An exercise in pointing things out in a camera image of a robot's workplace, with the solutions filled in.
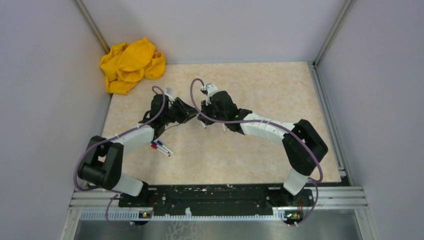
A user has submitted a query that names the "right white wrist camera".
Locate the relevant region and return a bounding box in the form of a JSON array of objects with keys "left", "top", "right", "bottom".
[{"left": 200, "top": 83, "right": 219, "bottom": 106}]

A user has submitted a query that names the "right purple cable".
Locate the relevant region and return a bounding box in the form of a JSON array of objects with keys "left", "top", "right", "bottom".
[{"left": 189, "top": 78, "right": 324, "bottom": 227}]

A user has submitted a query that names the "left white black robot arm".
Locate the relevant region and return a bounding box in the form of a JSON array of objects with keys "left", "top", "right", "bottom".
[{"left": 74, "top": 94, "right": 198, "bottom": 207}]

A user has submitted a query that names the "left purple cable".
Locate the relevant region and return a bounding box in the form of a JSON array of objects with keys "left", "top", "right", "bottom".
[{"left": 72, "top": 86, "right": 167, "bottom": 232}]

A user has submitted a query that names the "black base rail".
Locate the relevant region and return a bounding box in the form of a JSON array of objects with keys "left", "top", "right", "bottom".
[{"left": 118, "top": 183, "right": 314, "bottom": 217}]

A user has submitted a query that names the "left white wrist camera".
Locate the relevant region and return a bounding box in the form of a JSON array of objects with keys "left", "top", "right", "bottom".
[{"left": 164, "top": 87, "right": 175, "bottom": 102}]

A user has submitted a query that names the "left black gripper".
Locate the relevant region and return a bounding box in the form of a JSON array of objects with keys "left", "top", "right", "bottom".
[{"left": 162, "top": 96, "right": 200, "bottom": 125}]

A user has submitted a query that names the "green cap marker pen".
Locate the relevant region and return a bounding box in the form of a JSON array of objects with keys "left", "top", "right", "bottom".
[{"left": 200, "top": 121, "right": 207, "bottom": 129}]

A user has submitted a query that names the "aluminium frame rail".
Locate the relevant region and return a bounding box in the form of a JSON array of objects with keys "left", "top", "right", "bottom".
[{"left": 69, "top": 189, "right": 117, "bottom": 209}]

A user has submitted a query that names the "purple cable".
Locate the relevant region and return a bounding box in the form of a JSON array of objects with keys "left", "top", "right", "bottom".
[
  {"left": 189, "top": 78, "right": 324, "bottom": 227},
  {"left": 72, "top": 86, "right": 167, "bottom": 232}
]

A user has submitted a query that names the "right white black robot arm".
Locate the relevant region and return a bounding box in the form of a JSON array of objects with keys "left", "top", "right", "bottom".
[{"left": 199, "top": 89, "right": 329, "bottom": 206}]

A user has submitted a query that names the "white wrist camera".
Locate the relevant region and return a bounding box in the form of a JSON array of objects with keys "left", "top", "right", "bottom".
[
  {"left": 164, "top": 87, "right": 175, "bottom": 102},
  {"left": 200, "top": 83, "right": 219, "bottom": 106}
]

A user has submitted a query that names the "yellow crumpled cloth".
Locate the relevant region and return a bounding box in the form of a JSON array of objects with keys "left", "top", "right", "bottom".
[{"left": 99, "top": 37, "right": 167, "bottom": 95}]

